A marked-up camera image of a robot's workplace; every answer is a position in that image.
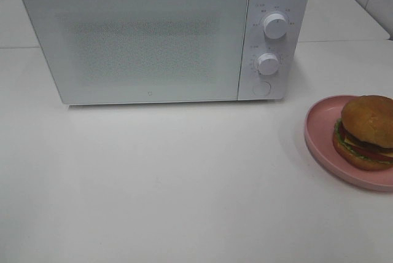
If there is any round white door button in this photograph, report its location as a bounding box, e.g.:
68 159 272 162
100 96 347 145
252 81 271 98

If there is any white microwave door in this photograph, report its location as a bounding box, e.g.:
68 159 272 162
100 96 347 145
23 0 248 105

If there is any pink round plate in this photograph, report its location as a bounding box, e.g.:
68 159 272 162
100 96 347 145
304 95 392 192

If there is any burger with lettuce and tomato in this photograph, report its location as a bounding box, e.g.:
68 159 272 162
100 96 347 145
332 95 392 171

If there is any lower white microwave knob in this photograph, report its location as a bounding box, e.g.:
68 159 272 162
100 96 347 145
255 53 279 76

